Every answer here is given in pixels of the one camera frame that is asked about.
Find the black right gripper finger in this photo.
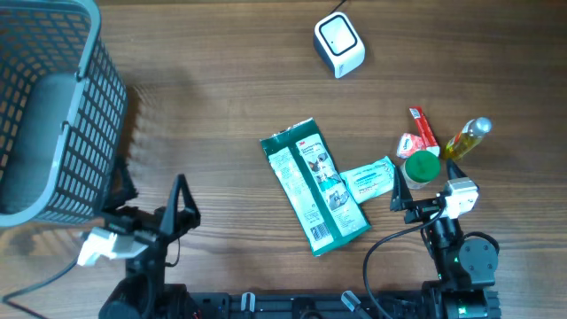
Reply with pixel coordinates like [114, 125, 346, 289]
[446, 159, 467, 180]
[390, 166, 413, 211]

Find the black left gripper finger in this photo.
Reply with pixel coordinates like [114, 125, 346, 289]
[102, 155, 137, 211]
[159, 174, 201, 237]

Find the light teal wipes packet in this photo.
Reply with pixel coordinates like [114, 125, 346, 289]
[339, 156, 394, 204]

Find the red-lidded white cup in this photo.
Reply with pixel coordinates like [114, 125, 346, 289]
[401, 151, 440, 190]

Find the red stick sachet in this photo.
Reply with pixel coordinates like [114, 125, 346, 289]
[409, 106, 440, 157]

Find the yellow liquid Vim bottle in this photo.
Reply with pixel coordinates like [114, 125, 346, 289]
[442, 117, 493, 160]

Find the red tissue packet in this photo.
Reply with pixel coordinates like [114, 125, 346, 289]
[396, 133, 426, 159]

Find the green 3M glove package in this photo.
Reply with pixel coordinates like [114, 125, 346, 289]
[260, 119, 370, 256]

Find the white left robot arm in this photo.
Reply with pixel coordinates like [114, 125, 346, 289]
[98, 157, 202, 318]

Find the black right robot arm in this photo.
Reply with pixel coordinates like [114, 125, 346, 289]
[390, 160, 501, 318]

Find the white barcode scanner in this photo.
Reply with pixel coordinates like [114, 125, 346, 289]
[313, 12, 366, 79]

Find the grey plastic mesh basket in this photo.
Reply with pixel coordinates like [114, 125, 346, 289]
[1, 0, 128, 228]

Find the black right camera cable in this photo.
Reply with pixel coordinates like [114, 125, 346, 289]
[361, 206, 447, 319]

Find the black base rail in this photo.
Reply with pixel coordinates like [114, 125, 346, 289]
[181, 287, 504, 319]

